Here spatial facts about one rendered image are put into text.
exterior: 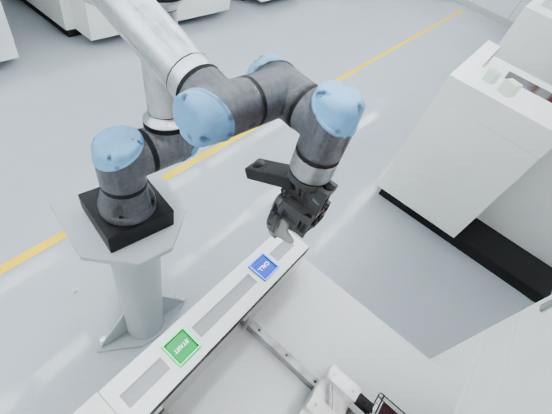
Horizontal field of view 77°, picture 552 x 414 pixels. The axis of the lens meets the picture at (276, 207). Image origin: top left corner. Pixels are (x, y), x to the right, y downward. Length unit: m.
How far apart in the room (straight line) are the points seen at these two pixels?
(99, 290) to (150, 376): 1.18
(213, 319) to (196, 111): 0.49
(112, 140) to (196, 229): 1.25
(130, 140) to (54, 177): 1.55
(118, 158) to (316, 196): 0.48
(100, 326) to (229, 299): 1.09
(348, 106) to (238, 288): 0.51
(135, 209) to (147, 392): 0.45
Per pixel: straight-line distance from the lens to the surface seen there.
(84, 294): 1.91
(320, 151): 0.52
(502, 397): 0.98
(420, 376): 1.09
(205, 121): 0.45
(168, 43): 0.53
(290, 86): 0.54
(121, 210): 0.98
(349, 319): 1.04
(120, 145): 0.88
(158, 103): 0.89
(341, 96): 0.50
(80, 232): 1.10
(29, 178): 2.44
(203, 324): 0.79
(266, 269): 0.86
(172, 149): 0.93
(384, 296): 2.19
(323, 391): 0.89
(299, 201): 0.63
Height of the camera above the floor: 1.69
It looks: 48 degrees down
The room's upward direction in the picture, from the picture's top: 20 degrees clockwise
